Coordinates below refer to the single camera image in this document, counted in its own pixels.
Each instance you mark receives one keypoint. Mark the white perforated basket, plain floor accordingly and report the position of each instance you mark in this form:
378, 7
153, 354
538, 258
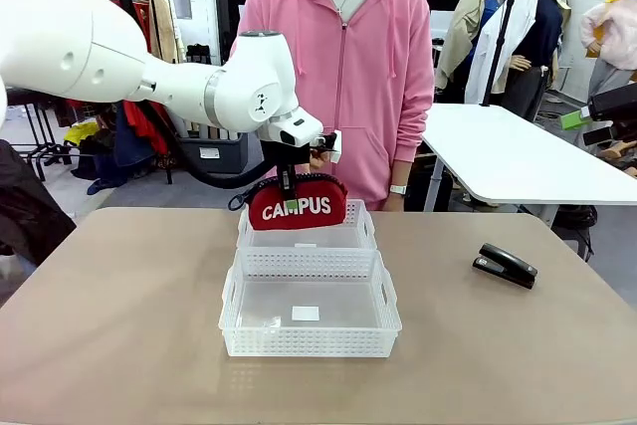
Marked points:
308, 238

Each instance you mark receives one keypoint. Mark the black jacket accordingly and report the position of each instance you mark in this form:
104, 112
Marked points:
30, 206

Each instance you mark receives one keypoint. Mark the red Campus pencil pouch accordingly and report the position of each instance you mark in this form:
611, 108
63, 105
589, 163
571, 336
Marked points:
303, 208

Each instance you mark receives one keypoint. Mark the mannequin in beige coat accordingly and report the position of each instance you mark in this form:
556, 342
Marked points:
468, 32

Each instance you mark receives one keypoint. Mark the black folding stool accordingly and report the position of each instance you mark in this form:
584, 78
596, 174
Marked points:
200, 54

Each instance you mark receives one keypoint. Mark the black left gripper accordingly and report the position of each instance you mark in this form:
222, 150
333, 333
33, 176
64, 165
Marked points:
288, 153

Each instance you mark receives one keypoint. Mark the black bag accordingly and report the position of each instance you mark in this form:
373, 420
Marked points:
577, 226

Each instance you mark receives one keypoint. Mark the black storage bin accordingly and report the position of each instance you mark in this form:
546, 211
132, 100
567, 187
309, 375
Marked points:
219, 151

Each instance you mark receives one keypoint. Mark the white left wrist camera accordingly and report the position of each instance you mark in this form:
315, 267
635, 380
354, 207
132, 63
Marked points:
336, 146

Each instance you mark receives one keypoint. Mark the black tripod pole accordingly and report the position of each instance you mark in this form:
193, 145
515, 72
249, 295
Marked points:
500, 47

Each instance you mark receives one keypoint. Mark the long red hanging dress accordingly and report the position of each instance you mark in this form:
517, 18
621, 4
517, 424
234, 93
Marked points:
147, 126

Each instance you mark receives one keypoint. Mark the person's left hand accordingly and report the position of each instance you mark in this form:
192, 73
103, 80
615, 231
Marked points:
394, 202

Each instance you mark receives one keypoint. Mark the black green-tipped right gripper finger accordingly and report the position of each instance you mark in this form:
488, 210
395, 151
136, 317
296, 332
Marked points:
602, 136
612, 101

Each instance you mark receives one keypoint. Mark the person's right hand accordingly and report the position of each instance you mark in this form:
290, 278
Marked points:
318, 163

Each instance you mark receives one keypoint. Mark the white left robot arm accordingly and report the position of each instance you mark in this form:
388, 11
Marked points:
149, 66

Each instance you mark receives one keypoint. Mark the white background table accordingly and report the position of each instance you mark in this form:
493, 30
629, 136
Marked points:
497, 156

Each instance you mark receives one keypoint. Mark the mannequin in white coat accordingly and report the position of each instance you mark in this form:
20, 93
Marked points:
527, 47

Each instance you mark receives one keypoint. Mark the mannequin in pink top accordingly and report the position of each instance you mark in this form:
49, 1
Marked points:
612, 32

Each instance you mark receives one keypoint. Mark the yellow cloth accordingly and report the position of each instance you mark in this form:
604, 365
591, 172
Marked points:
82, 132

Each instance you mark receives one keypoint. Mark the black stapler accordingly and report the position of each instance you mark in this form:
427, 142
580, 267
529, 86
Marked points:
505, 266

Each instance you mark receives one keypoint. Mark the person in pink hoodie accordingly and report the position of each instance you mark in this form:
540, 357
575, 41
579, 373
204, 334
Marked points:
368, 71

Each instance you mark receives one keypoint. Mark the beige hanging garment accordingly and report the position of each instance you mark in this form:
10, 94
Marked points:
166, 32

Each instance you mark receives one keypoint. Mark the white perforated basket, floor sticker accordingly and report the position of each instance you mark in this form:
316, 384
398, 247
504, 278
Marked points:
308, 335

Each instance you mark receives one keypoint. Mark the white wristwatch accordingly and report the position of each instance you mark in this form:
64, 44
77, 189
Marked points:
398, 189

